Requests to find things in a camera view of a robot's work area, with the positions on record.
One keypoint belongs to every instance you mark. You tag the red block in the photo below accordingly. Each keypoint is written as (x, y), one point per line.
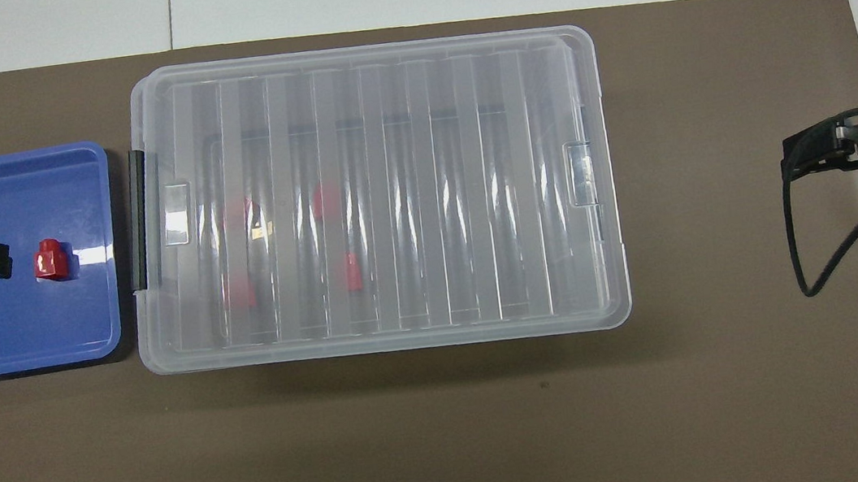
(237, 214)
(324, 200)
(352, 271)
(239, 290)
(52, 259)

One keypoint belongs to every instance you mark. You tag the clear ribbed plastic lid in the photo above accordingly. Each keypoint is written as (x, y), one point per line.
(458, 74)

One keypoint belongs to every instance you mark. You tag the blue plastic tray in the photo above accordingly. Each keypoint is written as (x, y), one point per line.
(15, 333)

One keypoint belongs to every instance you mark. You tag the brown table mat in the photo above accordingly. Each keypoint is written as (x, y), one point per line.
(420, 438)

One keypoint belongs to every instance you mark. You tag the clear plastic storage box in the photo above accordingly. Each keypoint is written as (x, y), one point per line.
(394, 221)

